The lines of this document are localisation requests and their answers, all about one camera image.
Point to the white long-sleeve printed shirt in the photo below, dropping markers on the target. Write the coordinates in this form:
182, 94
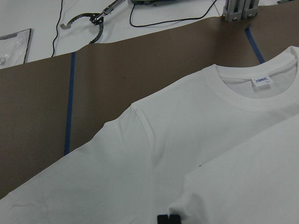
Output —
219, 146

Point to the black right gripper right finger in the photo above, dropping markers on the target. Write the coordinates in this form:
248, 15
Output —
174, 219

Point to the clear plastic document bag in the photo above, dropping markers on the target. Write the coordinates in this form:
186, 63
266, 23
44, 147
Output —
14, 48

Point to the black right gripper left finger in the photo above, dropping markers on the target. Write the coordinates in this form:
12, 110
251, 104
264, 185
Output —
162, 219

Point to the grey aluminium frame post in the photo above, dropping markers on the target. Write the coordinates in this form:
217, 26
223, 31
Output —
235, 10

